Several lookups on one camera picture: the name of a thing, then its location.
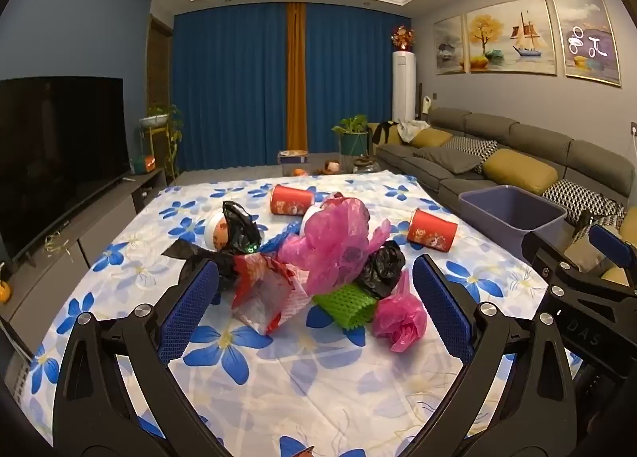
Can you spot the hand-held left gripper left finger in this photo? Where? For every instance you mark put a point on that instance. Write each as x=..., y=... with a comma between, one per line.
x=189, y=307

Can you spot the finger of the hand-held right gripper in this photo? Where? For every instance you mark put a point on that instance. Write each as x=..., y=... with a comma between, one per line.
x=604, y=243
x=542, y=253

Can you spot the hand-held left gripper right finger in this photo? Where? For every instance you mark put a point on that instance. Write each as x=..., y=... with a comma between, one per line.
x=443, y=307

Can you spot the small pink plastic bag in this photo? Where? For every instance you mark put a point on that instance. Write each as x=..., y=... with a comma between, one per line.
x=400, y=322

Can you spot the grey purple plastic bin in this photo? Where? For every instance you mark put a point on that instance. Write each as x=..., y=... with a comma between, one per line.
x=512, y=213

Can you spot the black plastic bag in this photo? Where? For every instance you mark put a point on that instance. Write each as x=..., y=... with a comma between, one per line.
x=224, y=263
x=383, y=268
x=241, y=228

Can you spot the red printed paper cup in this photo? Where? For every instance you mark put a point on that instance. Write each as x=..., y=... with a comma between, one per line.
x=433, y=233
x=291, y=200

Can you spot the red plastic bag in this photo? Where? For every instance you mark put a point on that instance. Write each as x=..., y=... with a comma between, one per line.
x=263, y=293

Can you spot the green foam net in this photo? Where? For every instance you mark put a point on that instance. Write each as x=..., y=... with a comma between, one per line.
x=343, y=307

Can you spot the blue foam net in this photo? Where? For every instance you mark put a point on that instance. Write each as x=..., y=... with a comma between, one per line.
x=279, y=239

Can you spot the large pink plastic bag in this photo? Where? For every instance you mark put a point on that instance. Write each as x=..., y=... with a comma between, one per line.
x=328, y=243

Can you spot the person's left hand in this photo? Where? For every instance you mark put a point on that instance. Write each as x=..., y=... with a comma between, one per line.
x=304, y=452

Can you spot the black white patterned cushion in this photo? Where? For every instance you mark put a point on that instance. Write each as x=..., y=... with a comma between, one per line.
x=582, y=198
x=480, y=148

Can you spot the large yellow cushion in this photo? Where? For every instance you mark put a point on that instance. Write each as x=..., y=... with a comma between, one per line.
x=520, y=171

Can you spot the grey television cabinet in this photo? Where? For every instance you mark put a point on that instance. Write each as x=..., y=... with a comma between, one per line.
x=99, y=238

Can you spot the grey sofa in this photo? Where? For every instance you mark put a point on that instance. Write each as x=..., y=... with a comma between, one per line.
x=547, y=138

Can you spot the grey cushion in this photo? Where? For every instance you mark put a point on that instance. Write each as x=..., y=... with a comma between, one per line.
x=448, y=158

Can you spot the blue floral tablecloth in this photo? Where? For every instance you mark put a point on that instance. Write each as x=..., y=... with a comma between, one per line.
x=323, y=387

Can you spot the yellow straw strands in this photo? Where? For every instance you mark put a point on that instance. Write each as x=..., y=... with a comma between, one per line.
x=55, y=244

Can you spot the small yellow cushion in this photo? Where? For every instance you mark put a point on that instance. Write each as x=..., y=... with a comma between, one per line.
x=432, y=137

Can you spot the small round toy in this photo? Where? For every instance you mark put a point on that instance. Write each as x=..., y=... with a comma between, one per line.
x=331, y=167

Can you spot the white cloth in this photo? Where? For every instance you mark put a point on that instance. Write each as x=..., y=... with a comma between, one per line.
x=412, y=129

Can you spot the clear box with printed lid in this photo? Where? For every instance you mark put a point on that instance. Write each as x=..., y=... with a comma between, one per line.
x=292, y=161

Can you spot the small orange ornament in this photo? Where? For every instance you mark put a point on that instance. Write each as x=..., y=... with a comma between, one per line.
x=4, y=292

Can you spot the white jug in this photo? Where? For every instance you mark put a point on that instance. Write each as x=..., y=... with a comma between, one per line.
x=425, y=104

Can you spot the trailing plant on gold stand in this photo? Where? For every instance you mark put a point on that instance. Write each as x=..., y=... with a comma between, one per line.
x=159, y=121

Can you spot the potted green plant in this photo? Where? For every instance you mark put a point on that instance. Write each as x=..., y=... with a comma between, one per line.
x=354, y=138

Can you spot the purple landscape painting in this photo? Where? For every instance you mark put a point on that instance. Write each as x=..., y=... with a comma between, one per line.
x=587, y=39

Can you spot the black flat television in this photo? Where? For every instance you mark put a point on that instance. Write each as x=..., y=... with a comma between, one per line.
x=59, y=148

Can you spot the white standing air conditioner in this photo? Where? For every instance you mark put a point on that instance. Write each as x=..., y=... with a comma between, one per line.
x=403, y=86

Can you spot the wide sailboat painting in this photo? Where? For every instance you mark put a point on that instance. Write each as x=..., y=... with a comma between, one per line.
x=512, y=34

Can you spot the blue curtain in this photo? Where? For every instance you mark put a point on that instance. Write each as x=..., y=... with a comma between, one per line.
x=353, y=79
x=229, y=89

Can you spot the small landscape painting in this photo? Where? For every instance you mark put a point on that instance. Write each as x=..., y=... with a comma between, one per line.
x=450, y=46

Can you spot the brown wooden door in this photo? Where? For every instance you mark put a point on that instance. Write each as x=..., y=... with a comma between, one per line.
x=160, y=64

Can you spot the orange curtain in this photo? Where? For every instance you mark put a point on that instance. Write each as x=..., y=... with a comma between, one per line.
x=297, y=79

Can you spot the red gold flower ornament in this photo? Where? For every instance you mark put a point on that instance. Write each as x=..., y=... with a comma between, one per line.
x=402, y=38

